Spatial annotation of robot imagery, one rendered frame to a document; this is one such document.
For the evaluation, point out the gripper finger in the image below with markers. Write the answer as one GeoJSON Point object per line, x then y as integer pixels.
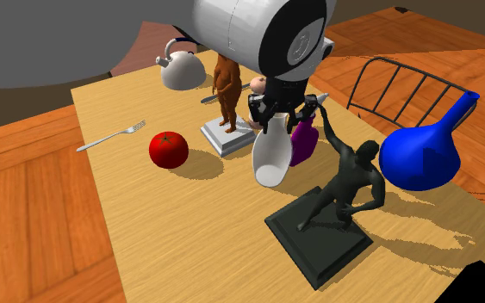
{"type": "Point", "coordinates": [307, 110]}
{"type": "Point", "coordinates": [258, 110]}

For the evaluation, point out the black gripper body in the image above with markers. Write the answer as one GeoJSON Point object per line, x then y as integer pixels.
{"type": "Point", "coordinates": [285, 94]}

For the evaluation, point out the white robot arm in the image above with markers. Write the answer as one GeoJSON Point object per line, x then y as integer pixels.
{"type": "Point", "coordinates": [233, 29]}

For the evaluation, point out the pale pink toy figure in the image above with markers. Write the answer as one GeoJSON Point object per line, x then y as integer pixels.
{"type": "Point", "coordinates": [258, 84]}

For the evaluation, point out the purple bottle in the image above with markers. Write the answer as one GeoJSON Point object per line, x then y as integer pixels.
{"type": "Point", "coordinates": [304, 142]}

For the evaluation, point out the brown figure on grey base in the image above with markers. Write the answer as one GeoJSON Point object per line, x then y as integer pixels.
{"type": "Point", "coordinates": [227, 90]}

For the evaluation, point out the white vase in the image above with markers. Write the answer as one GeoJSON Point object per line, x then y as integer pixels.
{"type": "Point", "coordinates": [271, 155]}

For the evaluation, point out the dark figure statue on base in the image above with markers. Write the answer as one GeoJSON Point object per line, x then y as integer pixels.
{"type": "Point", "coordinates": [351, 172]}

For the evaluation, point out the white kettle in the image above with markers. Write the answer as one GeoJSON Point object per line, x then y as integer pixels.
{"type": "Point", "coordinates": [183, 69]}

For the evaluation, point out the black metal chair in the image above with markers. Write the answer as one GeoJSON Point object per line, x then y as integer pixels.
{"type": "Point", "coordinates": [397, 88]}

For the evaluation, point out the red tomato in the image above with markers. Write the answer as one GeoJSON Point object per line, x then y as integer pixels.
{"type": "Point", "coordinates": [168, 150]}

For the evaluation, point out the blue flask vase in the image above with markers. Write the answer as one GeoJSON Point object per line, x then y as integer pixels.
{"type": "Point", "coordinates": [418, 159]}

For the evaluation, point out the light wooden table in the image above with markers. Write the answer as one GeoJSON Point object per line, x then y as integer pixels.
{"type": "Point", "coordinates": [183, 235]}

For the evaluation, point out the silver fork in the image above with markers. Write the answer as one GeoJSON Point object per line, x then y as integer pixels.
{"type": "Point", "coordinates": [107, 137]}

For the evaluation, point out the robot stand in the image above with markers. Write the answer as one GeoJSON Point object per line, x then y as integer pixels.
{"type": "Point", "coordinates": [481, 285]}

